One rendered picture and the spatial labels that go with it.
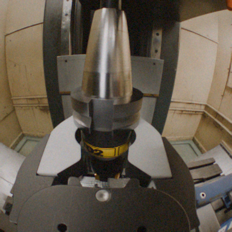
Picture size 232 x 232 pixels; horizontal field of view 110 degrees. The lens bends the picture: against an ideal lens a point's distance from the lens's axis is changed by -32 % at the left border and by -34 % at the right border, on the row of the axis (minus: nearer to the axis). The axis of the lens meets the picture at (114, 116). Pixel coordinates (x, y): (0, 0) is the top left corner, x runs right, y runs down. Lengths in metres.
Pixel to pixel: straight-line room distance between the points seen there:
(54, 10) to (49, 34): 0.13
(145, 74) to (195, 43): 0.75
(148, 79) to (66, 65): 0.37
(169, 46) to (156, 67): 0.14
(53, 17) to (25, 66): 0.64
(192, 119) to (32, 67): 1.62
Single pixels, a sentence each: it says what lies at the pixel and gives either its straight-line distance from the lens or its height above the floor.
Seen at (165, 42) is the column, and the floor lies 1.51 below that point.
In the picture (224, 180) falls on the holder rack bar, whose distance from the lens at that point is 0.31.
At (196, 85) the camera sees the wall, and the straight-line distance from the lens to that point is 1.23.
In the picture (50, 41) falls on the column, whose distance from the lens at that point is 0.65.
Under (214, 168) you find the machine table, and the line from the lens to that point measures 0.88.
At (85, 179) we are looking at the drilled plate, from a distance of 0.49.
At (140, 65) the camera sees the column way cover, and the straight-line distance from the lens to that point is 0.54.
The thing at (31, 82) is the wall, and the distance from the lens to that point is 1.17.
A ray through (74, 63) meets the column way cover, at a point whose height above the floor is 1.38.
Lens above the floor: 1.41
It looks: 28 degrees down
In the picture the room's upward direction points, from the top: 3 degrees clockwise
